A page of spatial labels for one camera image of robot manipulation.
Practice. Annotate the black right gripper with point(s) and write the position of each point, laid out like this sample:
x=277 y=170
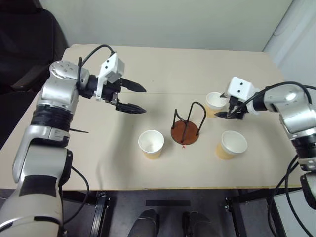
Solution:
x=236 y=108

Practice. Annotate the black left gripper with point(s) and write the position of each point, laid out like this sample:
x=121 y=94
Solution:
x=111 y=92

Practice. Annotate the tan paper cup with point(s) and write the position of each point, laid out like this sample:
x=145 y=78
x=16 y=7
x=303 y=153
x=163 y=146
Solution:
x=150 y=142
x=233 y=143
x=212 y=102

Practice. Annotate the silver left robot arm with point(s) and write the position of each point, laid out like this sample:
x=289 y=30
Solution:
x=56 y=91

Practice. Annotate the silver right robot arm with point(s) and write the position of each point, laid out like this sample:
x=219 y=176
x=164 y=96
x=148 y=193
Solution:
x=293 y=116

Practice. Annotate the black tape strip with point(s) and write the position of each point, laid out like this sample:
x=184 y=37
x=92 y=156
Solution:
x=168 y=203

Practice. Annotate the black table leg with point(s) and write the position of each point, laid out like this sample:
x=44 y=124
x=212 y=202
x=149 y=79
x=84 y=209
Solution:
x=235 y=217
x=100 y=214

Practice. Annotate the black chair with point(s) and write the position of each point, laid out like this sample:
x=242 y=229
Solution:
x=24 y=49

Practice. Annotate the dark rounded robot foot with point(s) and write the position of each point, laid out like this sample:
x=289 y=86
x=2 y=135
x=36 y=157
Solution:
x=198 y=224
x=144 y=223

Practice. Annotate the white box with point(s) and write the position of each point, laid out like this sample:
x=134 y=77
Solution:
x=295 y=222

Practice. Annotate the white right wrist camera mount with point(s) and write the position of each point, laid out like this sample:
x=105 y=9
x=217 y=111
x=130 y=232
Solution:
x=240 y=87

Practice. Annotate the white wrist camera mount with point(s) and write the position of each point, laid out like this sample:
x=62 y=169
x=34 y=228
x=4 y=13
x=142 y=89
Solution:
x=240 y=87
x=111 y=65

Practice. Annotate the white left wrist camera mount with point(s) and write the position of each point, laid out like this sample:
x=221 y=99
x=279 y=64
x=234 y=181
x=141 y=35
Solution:
x=111 y=65

